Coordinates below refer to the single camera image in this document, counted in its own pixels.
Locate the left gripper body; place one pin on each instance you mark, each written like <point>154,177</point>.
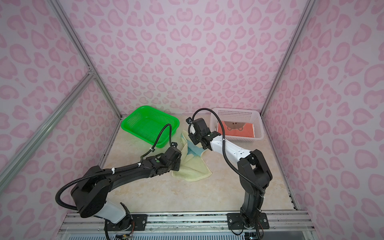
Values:
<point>175,167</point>

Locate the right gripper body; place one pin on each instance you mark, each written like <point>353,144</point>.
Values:
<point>194,139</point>

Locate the light green towel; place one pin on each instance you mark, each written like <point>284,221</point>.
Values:
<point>193,167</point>

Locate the red brown towel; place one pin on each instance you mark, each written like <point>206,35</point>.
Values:
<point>237,129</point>

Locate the green plastic basket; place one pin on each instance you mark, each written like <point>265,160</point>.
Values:
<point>147,122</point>

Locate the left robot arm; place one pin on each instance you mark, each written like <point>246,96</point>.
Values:
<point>90,193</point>

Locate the white plastic basket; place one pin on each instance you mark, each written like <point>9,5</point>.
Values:
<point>242,116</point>

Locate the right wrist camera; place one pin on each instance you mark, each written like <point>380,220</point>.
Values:
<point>189,120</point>

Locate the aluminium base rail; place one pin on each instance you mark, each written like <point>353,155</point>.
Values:
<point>273,225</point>

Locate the diagonal aluminium frame bar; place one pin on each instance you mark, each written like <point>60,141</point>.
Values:
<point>19,160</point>

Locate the right corner frame post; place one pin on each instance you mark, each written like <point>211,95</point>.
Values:
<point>310,7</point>

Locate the corner frame post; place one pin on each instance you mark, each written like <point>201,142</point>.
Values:
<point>79,46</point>
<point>310,7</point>

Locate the left corner frame post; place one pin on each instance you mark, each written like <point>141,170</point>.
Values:
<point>79,46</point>

